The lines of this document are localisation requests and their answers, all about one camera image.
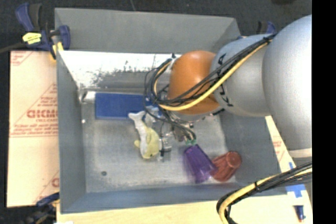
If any red plastic cup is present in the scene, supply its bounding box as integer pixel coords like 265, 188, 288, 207
211, 151, 243, 183

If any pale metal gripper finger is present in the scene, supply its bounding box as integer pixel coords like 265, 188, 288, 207
159, 136, 172, 153
157, 151, 172, 163

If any white and yellow toy fish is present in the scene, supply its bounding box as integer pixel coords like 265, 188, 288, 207
128, 110, 161, 160

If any brown cardboard board red print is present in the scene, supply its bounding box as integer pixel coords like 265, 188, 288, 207
6, 50, 312, 208

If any grey metal bin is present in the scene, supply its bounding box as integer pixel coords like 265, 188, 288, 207
54, 7, 287, 215

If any blue flat block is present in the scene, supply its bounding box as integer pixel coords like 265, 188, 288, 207
94, 92, 156, 120

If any purple plastic cup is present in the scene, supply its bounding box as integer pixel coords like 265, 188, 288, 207
183, 144, 217, 184

